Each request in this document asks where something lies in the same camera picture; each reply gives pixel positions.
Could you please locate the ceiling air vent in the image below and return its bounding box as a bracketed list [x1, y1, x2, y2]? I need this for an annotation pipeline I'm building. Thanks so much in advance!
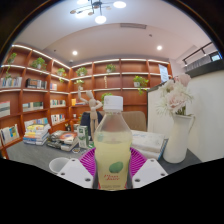
[119, 22, 148, 30]

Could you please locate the dark curtain rail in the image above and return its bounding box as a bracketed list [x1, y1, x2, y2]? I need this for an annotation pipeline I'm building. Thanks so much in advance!
[182, 41, 214, 66]

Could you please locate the tan upholstered chair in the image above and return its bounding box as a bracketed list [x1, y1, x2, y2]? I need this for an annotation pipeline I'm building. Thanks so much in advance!
[121, 110, 148, 132]

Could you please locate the yellow drink bottle white cap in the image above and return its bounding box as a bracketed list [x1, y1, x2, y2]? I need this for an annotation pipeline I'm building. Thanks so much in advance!
[93, 95, 134, 191]

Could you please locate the stack of white books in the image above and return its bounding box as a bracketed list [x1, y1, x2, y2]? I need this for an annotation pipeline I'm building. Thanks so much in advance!
[129, 129, 169, 161]

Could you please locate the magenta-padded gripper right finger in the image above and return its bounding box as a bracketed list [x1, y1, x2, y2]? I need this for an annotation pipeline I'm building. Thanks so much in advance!
[128, 147, 168, 190]

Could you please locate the stack of dark books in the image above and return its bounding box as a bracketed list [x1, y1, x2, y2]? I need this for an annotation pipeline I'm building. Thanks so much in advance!
[46, 130, 80, 153]

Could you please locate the dark-framed window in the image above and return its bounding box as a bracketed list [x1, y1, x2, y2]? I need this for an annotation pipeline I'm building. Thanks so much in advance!
[209, 53, 223, 63]

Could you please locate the dark blue chair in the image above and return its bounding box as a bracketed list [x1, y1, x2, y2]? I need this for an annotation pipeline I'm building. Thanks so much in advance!
[79, 111, 104, 141]

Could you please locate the stack of colourful books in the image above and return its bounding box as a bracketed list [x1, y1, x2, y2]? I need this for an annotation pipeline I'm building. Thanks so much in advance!
[22, 123, 52, 147]

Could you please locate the pink white flower bouquet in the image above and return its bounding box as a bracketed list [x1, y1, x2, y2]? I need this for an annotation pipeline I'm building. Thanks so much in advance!
[155, 73, 195, 117]

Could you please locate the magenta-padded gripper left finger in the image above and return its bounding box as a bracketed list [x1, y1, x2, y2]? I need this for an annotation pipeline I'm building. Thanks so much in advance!
[57, 147, 98, 190]

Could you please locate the wooden artist mannequin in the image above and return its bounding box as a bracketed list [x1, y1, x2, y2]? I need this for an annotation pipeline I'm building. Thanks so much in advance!
[78, 89, 104, 141]

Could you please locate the wooden wall shelf unit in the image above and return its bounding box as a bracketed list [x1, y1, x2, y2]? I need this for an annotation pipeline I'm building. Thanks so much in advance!
[0, 44, 174, 158]

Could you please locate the multi-globe ceiling lamp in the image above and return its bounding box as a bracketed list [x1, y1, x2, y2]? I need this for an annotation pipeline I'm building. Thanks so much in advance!
[69, 0, 128, 25]

